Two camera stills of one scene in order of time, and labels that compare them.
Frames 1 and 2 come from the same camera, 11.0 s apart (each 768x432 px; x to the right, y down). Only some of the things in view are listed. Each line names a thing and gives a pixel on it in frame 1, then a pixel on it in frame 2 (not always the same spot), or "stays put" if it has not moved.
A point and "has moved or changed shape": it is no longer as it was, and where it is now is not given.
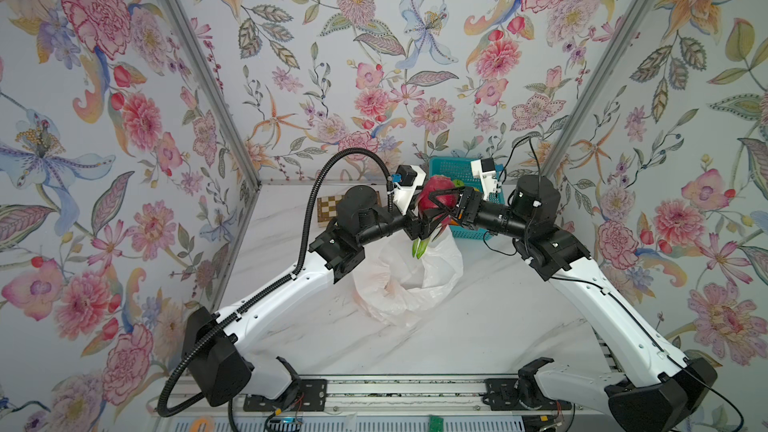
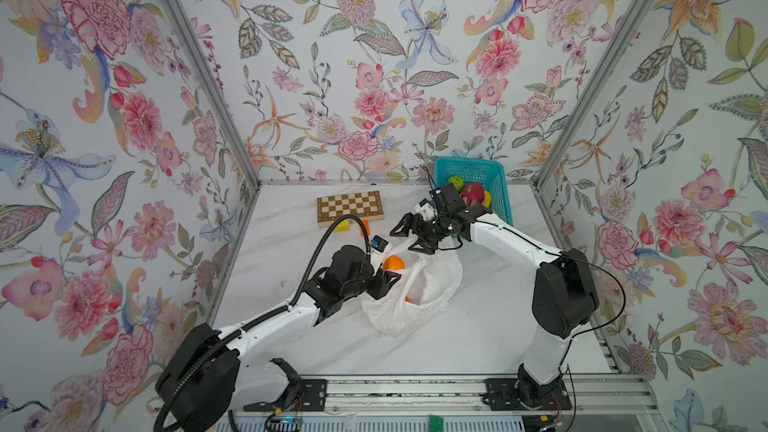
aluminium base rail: x=465 y=395 stays put
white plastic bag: x=396 y=288 has moved or changed shape
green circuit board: x=436 y=424 stays put
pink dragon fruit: x=433 y=185 has moved or changed shape
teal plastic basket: x=462 y=169 stays put
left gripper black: x=422 y=230 to x=381 y=286
